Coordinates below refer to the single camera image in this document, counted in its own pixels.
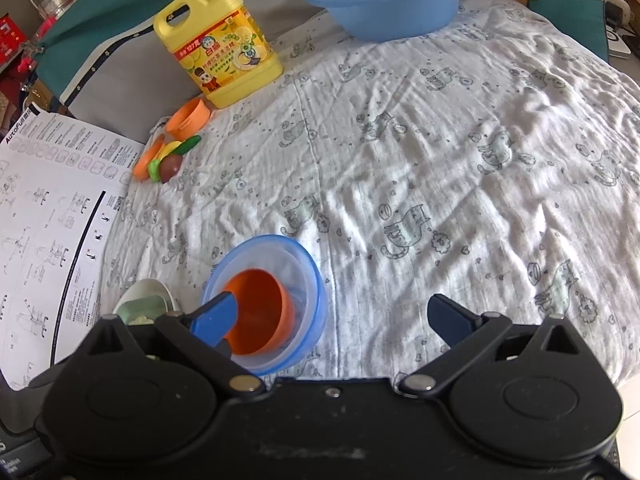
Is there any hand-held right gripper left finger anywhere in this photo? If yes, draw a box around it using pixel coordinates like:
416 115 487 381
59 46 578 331
81 292 267 402

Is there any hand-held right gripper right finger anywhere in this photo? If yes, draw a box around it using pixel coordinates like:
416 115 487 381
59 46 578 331
397 294 577 401

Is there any small orange bowl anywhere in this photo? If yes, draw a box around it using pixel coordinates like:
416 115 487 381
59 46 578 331
219 269 297 357

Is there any green square plate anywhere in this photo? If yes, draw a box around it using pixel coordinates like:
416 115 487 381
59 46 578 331
112 279 177 328

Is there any translucent blue bowl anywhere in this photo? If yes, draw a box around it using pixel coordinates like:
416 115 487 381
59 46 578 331
201 233 329 377

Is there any white cat-print blanket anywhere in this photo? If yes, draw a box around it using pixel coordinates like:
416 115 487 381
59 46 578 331
97 0 640 392

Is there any dark red toy fruit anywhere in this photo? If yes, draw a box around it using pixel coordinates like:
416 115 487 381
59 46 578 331
160 155 184 181

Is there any orange plate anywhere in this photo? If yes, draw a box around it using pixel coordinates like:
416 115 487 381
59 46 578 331
132 137 168 181

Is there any white instruction sheet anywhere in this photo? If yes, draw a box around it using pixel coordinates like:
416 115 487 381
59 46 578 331
0 112 146 392

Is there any large orange bowl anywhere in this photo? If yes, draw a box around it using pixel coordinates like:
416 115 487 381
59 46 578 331
165 98 211 139

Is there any yellow detergent bottle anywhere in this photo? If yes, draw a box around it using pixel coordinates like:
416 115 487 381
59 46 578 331
153 0 285 110

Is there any teal and grey quilt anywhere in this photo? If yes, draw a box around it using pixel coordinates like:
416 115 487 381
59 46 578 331
36 0 331 123

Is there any large blue basin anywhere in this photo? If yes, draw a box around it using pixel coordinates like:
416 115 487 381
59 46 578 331
305 0 474 42

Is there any pink plastic item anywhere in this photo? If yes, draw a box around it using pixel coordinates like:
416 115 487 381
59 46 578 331
20 14 59 74

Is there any white appliance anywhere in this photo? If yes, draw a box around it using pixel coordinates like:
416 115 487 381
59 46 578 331
604 0 640 64

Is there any red box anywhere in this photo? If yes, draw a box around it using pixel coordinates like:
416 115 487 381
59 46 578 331
0 14 27 74

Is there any clear plastic container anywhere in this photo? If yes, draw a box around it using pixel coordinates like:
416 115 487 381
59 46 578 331
42 0 86 24

